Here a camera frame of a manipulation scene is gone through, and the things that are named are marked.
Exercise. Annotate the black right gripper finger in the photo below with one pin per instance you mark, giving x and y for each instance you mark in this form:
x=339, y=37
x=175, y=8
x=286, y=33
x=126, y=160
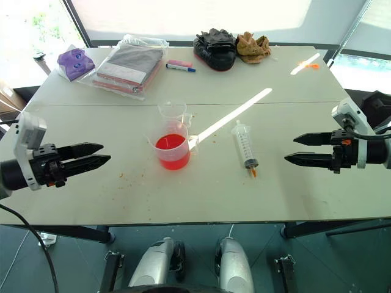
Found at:
x=314, y=138
x=311, y=159

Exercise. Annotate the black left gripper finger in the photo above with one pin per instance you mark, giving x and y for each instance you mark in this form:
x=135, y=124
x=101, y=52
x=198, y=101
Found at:
x=88, y=163
x=82, y=149

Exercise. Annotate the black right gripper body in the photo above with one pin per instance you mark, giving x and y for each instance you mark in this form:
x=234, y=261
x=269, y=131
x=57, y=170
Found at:
x=345, y=152

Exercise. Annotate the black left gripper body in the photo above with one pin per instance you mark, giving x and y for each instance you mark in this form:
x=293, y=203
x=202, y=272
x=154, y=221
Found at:
x=44, y=166

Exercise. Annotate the clear syringe with orange tip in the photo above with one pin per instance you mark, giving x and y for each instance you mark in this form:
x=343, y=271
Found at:
x=246, y=143

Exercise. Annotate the beaker with red liquid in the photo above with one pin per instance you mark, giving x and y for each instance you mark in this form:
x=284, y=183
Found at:
x=171, y=152

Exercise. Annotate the clear beaker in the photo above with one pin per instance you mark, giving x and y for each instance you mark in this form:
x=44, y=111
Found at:
x=171, y=110

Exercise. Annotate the black chair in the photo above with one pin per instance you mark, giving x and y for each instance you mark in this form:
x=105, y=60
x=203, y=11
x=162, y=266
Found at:
x=377, y=108

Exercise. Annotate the black table leg bar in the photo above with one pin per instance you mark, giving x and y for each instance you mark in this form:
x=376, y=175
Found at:
x=79, y=232
x=320, y=229

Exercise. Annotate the small orange plastic piece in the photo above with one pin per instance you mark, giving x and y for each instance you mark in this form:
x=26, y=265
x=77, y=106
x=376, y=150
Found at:
x=311, y=65

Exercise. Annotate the brown cardboard box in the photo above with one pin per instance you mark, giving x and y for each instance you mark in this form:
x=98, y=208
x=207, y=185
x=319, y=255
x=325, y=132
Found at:
x=9, y=97

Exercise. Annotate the purple and white pack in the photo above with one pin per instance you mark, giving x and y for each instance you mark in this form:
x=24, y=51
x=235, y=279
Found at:
x=74, y=62

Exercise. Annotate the plastic bag of folded cloths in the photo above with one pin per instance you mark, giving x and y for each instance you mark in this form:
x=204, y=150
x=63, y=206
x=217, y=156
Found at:
x=128, y=65

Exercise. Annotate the brown crumpled cloth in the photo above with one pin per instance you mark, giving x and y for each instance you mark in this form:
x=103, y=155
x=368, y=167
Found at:
x=253, y=48

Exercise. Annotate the silver left robot leg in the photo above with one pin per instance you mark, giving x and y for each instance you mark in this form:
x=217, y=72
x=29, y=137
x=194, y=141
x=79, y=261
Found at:
x=152, y=262

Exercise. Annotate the silver robot leg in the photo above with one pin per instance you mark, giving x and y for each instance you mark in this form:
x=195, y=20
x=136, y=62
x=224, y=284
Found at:
x=152, y=262
x=233, y=265

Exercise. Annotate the blue marker pen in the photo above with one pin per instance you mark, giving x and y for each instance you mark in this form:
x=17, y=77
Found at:
x=181, y=68

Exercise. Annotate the pink eraser block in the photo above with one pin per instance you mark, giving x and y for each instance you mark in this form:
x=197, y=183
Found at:
x=180, y=63

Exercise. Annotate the silver right robot leg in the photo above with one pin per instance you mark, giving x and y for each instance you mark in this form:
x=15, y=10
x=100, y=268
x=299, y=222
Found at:
x=233, y=265

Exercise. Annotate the black gloves pile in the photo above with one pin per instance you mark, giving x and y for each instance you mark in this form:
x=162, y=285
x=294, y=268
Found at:
x=215, y=49

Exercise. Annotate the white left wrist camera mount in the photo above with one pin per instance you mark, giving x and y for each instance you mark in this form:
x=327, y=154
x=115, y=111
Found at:
x=28, y=129

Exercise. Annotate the post with black cap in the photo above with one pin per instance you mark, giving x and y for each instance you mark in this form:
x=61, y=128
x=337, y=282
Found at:
x=41, y=61

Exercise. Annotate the black metal floor bracket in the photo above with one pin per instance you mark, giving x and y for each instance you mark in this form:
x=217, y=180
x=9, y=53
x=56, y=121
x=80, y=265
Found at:
x=111, y=271
x=287, y=271

